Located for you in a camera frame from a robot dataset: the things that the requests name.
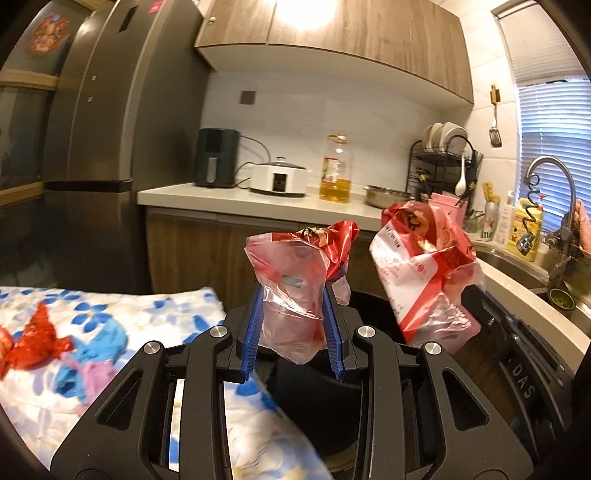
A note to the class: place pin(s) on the red white snack bag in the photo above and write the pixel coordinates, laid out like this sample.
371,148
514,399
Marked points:
425,261

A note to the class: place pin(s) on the wooden lower cabinets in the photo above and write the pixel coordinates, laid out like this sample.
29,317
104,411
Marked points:
189,249

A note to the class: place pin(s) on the dark steel refrigerator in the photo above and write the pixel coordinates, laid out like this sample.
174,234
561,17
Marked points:
124,118

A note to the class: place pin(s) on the pink utensil holder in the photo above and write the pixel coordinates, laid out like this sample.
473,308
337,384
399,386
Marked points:
453,207

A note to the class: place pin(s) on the black dish rack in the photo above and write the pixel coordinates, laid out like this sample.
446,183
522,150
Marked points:
444,161

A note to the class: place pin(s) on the wooden glass door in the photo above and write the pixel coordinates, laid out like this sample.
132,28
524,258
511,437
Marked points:
24,115

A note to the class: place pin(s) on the red floral door decoration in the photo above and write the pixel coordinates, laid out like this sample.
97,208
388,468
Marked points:
48,35

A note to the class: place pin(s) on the black round trash bin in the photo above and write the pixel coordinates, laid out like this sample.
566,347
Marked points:
292,421

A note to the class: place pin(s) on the red clear snack wrapper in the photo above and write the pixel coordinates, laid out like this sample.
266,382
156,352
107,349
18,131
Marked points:
294,268

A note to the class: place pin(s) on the cooking oil bottle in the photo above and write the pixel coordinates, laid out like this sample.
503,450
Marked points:
337,170

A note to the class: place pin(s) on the steel sink basin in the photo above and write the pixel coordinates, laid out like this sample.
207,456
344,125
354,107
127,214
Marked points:
532,277

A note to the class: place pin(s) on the green beer can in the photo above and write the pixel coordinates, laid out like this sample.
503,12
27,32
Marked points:
490,218

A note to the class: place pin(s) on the white slow cooker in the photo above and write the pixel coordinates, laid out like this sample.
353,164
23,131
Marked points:
279,178

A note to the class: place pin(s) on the stainless steel bowl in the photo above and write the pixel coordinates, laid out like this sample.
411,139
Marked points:
381,197

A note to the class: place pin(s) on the window blinds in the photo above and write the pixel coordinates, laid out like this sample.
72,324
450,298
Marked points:
553,93

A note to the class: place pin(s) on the chrome kitchen faucet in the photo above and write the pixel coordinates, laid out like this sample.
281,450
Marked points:
559,221

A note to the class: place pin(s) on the orange red plastic bag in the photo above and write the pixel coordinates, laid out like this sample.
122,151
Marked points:
37,344

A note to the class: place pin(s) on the white plastic bottle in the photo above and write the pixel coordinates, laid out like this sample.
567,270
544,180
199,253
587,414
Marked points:
505,220

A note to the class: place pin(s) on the black air fryer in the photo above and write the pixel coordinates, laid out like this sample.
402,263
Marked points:
217,155

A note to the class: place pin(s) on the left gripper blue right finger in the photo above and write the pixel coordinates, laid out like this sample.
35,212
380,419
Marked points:
333,338

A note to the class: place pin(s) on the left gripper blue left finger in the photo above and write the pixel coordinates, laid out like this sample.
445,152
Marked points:
248,339

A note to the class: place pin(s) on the hanging metal spatula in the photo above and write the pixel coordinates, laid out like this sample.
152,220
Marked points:
494,132

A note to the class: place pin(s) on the wooden upper cabinet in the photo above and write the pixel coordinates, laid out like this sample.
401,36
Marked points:
418,48

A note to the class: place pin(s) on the yellow detergent bottle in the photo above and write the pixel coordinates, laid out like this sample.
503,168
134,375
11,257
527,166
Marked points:
524,230

